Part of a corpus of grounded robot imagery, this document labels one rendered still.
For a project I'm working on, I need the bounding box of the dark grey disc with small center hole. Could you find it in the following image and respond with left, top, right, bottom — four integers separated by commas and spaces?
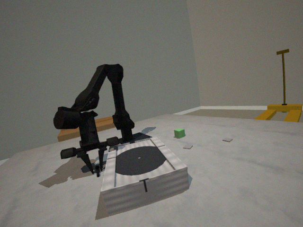
116, 146, 166, 175

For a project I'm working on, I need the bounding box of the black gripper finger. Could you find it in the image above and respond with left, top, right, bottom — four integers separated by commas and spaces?
77, 154, 94, 174
98, 148, 107, 171

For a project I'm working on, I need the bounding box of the green cube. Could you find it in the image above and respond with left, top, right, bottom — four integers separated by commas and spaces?
174, 128, 185, 138

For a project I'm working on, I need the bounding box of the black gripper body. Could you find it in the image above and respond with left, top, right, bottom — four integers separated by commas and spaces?
60, 126, 119, 159

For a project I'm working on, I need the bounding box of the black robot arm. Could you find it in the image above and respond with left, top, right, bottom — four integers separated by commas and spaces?
53, 64, 135, 142

